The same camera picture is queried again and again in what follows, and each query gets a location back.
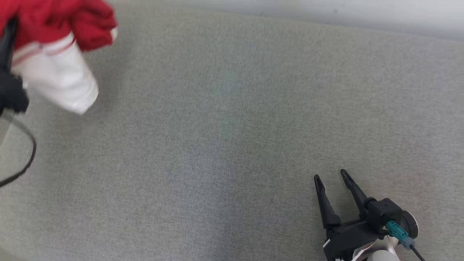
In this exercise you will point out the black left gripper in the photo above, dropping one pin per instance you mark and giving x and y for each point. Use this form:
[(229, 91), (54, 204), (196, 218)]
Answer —
[(12, 96)]

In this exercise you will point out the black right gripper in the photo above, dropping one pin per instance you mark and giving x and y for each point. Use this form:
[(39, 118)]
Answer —
[(348, 237)]

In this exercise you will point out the red Bulls jersey white sleeves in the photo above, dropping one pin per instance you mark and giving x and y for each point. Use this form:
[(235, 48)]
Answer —
[(54, 69)]

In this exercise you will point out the teal right camera connector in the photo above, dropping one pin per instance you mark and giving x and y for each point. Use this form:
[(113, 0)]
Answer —
[(396, 231)]

